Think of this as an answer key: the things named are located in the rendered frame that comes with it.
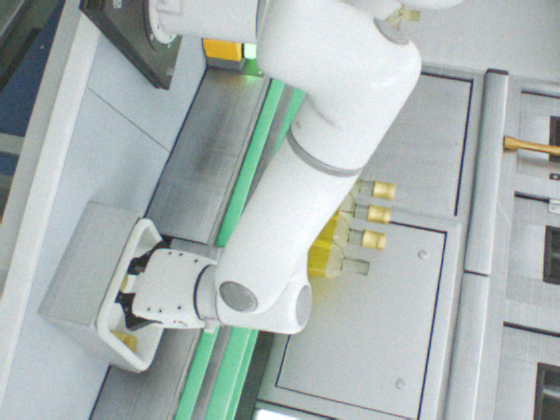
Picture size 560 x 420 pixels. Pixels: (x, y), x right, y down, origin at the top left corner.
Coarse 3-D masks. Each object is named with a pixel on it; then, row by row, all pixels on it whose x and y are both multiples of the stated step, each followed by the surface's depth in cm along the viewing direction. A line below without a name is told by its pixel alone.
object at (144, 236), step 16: (144, 224) 79; (128, 240) 78; (144, 240) 85; (160, 240) 85; (128, 256) 76; (112, 288) 74; (128, 288) 95; (112, 304) 74; (96, 320) 73; (112, 320) 91; (112, 336) 75; (144, 336) 92; (160, 336) 93; (128, 352) 81; (144, 352) 91; (144, 368) 89
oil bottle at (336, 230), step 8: (336, 216) 111; (328, 224) 111; (336, 224) 110; (344, 224) 111; (320, 232) 110; (328, 232) 110; (336, 232) 110; (344, 232) 110; (328, 240) 110; (336, 240) 110; (344, 240) 110
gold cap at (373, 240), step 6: (366, 234) 110; (372, 234) 110; (378, 234) 110; (384, 234) 110; (366, 240) 110; (372, 240) 110; (378, 240) 110; (384, 240) 110; (366, 246) 111; (372, 246) 110; (378, 246) 110; (384, 246) 110
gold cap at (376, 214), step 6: (372, 210) 113; (378, 210) 113; (384, 210) 113; (390, 210) 113; (372, 216) 113; (378, 216) 113; (384, 216) 113; (372, 222) 114; (378, 222) 114; (384, 222) 113
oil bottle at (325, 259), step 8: (320, 240) 110; (312, 248) 109; (320, 248) 109; (328, 248) 109; (336, 248) 109; (312, 256) 108; (320, 256) 108; (328, 256) 108; (336, 256) 108; (344, 256) 109; (312, 264) 108; (320, 264) 107; (328, 264) 107; (336, 264) 107; (312, 272) 110; (320, 272) 109; (328, 272) 109; (336, 272) 109
